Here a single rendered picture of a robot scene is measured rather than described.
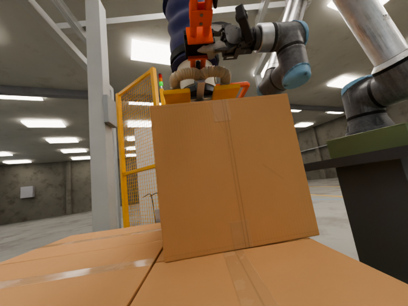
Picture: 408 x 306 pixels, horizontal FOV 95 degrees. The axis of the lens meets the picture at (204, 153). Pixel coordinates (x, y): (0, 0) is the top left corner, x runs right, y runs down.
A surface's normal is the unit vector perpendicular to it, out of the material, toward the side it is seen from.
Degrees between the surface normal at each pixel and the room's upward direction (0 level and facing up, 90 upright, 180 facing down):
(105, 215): 90
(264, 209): 90
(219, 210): 90
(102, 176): 90
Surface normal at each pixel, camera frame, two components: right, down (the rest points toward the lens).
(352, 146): -0.91, 0.06
